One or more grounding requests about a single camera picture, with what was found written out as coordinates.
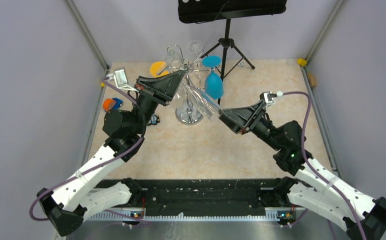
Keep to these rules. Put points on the yellow corner clamp right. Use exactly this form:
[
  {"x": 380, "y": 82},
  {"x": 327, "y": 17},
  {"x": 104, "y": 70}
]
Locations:
[{"x": 301, "y": 62}]

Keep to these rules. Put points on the clear glass back right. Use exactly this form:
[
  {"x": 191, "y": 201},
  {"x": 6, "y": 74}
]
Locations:
[{"x": 195, "y": 47}]

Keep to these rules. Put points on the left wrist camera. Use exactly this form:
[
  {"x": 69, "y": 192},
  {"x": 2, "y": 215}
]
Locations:
[{"x": 121, "y": 81}]

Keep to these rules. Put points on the chrome wine glass rack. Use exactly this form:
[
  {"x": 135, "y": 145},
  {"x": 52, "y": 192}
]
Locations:
[{"x": 192, "y": 104}]

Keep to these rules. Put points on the clear glass back left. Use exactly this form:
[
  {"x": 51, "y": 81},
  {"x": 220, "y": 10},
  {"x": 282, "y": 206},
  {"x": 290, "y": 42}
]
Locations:
[{"x": 173, "y": 58}]

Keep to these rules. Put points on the small blue owl toy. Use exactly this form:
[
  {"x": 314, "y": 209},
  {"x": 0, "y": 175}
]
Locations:
[{"x": 154, "y": 120}]

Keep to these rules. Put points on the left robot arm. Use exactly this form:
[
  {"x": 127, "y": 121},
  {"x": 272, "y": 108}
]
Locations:
[{"x": 70, "y": 203}]

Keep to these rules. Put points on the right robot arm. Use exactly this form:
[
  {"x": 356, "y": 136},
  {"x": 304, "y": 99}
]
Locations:
[{"x": 311, "y": 186}]

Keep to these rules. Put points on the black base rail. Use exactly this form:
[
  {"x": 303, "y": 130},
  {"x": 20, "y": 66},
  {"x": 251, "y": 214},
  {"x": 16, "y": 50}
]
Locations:
[{"x": 190, "y": 200}]

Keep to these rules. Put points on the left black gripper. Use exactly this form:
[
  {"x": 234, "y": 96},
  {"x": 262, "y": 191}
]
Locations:
[{"x": 161, "y": 89}]

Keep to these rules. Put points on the blue wine glass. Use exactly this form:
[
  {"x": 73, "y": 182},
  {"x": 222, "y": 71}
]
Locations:
[{"x": 213, "y": 82}]

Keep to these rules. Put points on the orange and blue toy car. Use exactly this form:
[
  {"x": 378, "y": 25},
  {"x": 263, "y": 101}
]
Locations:
[{"x": 112, "y": 104}]

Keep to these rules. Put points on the orange wine glass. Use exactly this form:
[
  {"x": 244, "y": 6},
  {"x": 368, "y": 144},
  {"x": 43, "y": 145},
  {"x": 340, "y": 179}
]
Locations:
[{"x": 159, "y": 69}]

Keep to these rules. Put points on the clear flute glass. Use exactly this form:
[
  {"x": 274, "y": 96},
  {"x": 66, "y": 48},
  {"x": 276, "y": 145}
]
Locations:
[{"x": 205, "y": 104}]

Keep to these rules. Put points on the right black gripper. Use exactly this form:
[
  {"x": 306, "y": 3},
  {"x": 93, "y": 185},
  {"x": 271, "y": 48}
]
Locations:
[{"x": 243, "y": 120}]

